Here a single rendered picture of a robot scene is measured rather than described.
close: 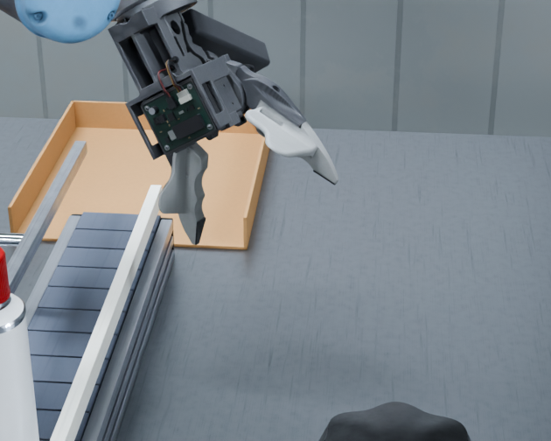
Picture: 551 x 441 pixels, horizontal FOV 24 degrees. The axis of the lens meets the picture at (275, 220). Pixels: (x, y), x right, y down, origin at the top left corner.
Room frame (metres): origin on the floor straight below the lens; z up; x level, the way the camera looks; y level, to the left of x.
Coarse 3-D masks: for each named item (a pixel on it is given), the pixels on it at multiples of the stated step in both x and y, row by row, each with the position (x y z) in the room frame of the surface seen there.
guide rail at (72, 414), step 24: (144, 216) 1.11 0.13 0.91; (144, 240) 1.08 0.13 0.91; (120, 264) 1.02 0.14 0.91; (120, 288) 0.98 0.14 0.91; (120, 312) 0.96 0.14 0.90; (96, 336) 0.90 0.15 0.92; (96, 360) 0.87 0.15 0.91; (72, 384) 0.83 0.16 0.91; (72, 408) 0.80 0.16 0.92; (72, 432) 0.78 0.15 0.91
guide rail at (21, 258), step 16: (80, 144) 1.18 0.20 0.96; (80, 160) 1.16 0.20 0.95; (64, 176) 1.11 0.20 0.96; (48, 192) 1.07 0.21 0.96; (64, 192) 1.09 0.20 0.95; (48, 208) 1.04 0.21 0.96; (32, 224) 1.01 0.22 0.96; (48, 224) 1.03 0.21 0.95; (32, 240) 0.98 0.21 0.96; (16, 256) 0.95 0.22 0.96; (32, 256) 0.97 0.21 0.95; (16, 272) 0.92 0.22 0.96; (16, 288) 0.92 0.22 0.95
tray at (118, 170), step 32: (64, 128) 1.46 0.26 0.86; (96, 128) 1.51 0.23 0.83; (128, 128) 1.51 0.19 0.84; (64, 160) 1.41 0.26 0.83; (96, 160) 1.41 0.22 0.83; (128, 160) 1.41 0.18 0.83; (160, 160) 1.41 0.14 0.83; (224, 160) 1.41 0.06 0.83; (256, 160) 1.41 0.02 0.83; (32, 192) 1.30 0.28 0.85; (96, 192) 1.32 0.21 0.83; (128, 192) 1.32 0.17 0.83; (224, 192) 1.32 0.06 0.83; (256, 192) 1.30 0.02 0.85; (64, 224) 1.25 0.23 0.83; (224, 224) 1.25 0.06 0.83
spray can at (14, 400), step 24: (0, 264) 0.73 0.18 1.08; (0, 288) 0.73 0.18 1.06; (0, 312) 0.73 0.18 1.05; (24, 312) 0.74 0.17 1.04; (0, 336) 0.72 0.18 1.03; (24, 336) 0.73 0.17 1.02; (0, 360) 0.72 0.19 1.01; (24, 360) 0.73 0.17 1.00; (0, 384) 0.72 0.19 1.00; (24, 384) 0.73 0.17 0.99; (0, 408) 0.71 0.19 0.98; (24, 408) 0.73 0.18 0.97; (0, 432) 0.71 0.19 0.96; (24, 432) 0.72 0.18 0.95
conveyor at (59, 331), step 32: (96, 224) 1.16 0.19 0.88; (128, 224) 1.16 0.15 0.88; (64, 256) 1.09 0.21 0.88; (96, 256) 1.09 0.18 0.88; (64, 288) 1.03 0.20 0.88; (96, 288) 1.04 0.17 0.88; (32, 320) 0.98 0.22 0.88; (64, 320) 0.98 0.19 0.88; (96, 320) 0.98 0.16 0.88; (32, 352) 0.93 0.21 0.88; (64, 352) 0.93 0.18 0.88; (64, 384) 0.88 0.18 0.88; (96, 384) 0.88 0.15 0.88
